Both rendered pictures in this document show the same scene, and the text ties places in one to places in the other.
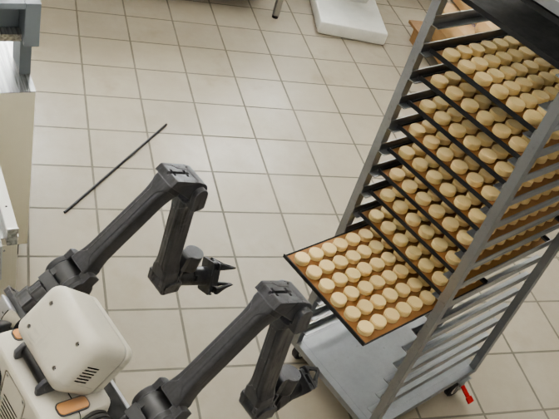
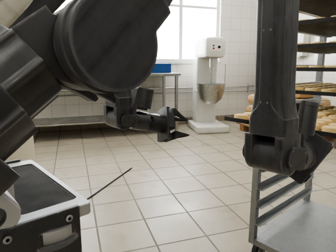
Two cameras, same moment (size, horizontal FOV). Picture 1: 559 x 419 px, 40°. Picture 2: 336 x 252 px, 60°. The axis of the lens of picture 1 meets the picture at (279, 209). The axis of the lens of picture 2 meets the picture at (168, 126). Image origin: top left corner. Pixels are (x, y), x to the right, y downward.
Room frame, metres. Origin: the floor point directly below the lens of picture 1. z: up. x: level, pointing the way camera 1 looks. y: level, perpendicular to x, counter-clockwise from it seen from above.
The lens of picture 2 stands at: (0.73, 0.00, 0.97)
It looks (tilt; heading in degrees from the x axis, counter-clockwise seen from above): 11 degrees down; 8
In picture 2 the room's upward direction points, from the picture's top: straight up
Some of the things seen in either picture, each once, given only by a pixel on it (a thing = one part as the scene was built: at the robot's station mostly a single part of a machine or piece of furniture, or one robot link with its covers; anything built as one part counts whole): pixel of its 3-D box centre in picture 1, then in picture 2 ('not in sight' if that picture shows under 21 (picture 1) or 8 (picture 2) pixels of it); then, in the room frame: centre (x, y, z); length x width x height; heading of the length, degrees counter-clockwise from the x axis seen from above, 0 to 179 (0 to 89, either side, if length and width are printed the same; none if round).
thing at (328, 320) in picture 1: (363, 304); (289, 202); (2.28, -0.45, 0.24); 0.64 x 0.03 x 0.03; 140
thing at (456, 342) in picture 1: (447, 346); not in sight; (2.03, -0.75, 0.42); 0.64 x 0.03 x 0.03; 140
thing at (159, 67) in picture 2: not in sight; (155, 68); (5.12, 0.80, 0.95); 0.40 x 0.30 x 0.14; 119
